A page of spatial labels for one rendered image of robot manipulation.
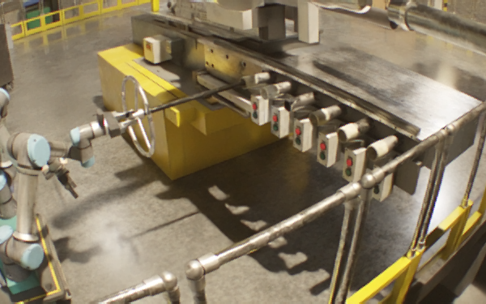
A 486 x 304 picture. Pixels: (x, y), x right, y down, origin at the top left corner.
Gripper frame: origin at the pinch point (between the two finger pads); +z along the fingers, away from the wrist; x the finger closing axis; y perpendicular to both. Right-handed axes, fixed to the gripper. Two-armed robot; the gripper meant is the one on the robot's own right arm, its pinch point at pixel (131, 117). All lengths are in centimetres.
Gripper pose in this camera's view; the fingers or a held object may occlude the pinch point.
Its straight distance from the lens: 193.5
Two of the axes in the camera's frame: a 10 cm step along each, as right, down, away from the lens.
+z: 8.3, -3.1, 4.6
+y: -1.1, 7.3, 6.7
